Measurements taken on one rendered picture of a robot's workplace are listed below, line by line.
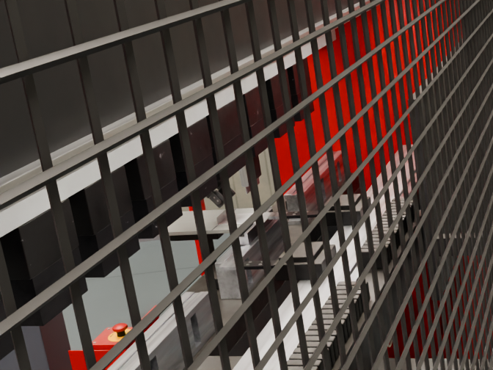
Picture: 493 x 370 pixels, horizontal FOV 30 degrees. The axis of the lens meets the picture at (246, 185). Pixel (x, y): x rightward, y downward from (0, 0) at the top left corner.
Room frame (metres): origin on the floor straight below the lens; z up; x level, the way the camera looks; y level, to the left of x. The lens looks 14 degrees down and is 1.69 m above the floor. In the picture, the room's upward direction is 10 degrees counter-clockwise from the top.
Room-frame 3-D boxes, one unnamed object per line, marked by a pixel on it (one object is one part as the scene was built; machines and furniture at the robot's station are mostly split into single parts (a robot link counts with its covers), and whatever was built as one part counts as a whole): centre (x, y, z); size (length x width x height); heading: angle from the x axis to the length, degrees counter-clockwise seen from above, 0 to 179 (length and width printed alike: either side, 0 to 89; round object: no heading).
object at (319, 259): (1.95, -0.03, 1.01); 0.26 x 0.12 x 0.05; 67
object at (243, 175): (2.33, -0.02, 1.13); 0.10 x 0.02 x 0.10; 157
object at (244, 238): (2.31, -0.01, 0.99); 0.20 x 0.03 x 0.03; 157
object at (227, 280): (2.28, 0.01, 0.92); 0.39 x 0.06 x 0.10; 157
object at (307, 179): (2.84, -0.23, 0.92); 0.50 x 0.06 x 0.10; 157
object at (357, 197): (2.27, -0.17, 1.01); 0.26 x 0.12 x 0.05; 67
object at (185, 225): (2.39, 0.12, 1.00); 0.26 x 0.18 x 0.01; 67
